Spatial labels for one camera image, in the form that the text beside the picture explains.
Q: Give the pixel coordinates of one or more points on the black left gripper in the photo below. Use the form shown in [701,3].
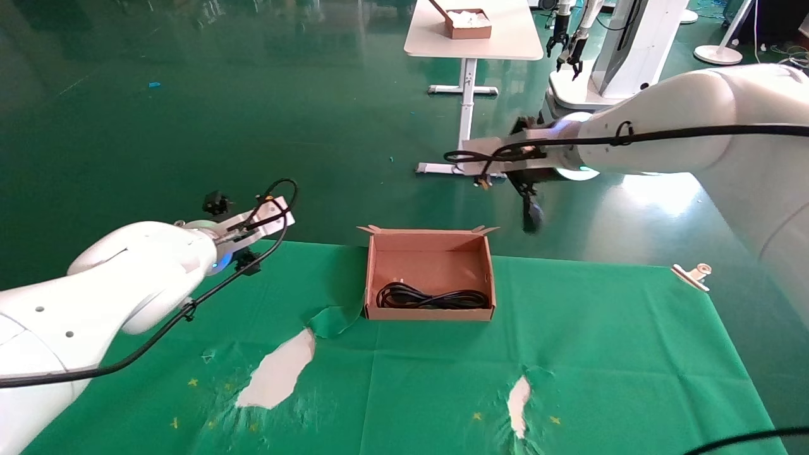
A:
[232,246]

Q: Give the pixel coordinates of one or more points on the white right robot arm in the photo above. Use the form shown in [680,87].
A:
[682,114]

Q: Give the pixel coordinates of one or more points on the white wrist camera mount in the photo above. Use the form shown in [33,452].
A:
[480,148]
[272,215]

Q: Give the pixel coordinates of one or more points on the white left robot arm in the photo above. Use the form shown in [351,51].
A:
[126,272]

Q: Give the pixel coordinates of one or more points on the silver metal binder clip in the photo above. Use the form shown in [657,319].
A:
[689,277]

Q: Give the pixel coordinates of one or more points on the white packing material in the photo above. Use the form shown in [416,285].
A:
[468,18]

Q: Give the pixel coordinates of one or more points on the idle white wheeled robot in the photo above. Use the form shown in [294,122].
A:
[638,38]

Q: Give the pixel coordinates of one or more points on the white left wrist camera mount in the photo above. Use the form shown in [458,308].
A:
[272,215]

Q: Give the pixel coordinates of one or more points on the green table cloth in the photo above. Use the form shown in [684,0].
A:
[430,379]

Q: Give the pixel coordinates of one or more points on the white round stand base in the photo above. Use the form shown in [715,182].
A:
[687,18]

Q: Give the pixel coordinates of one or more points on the small cardboard box with flap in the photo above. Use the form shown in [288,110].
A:
[471,33]

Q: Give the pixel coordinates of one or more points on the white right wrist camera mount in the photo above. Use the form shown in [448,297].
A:
[480,148]

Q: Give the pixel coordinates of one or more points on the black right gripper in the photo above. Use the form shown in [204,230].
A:
[543,172]

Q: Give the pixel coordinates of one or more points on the idle robot arm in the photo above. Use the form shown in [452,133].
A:
[575,54]
[557,38]

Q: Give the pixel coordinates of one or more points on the open brown cardboard box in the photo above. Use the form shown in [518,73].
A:
[436,259]

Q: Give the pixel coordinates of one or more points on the white pedestal table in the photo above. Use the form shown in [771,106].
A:
[499,38]

